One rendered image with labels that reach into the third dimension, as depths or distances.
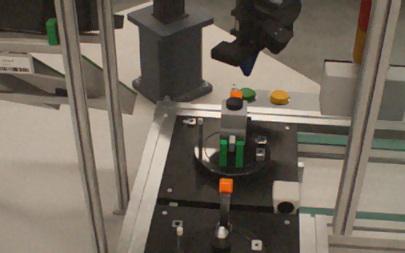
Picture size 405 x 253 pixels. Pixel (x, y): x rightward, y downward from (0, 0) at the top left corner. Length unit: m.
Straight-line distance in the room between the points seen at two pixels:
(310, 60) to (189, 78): 1.99
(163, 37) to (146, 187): 0.38
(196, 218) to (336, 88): 0.32
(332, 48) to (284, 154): 2.41
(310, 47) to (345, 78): 2.64
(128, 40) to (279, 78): 0.45
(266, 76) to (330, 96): 0.70
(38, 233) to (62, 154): 0.23
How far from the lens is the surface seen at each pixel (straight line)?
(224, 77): 1.54
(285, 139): 1.16
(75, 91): 0.80
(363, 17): 0.81
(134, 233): 0.99
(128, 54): 1.65
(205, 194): 1.03
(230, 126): 1.03
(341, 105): 0.87
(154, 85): 1.42
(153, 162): 1.12
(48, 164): 1.30
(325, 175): 1.17
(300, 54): 3.40
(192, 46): 1.38
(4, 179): 1.28
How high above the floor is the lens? 1.67
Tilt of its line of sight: 37 degrees down
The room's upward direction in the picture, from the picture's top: straight up
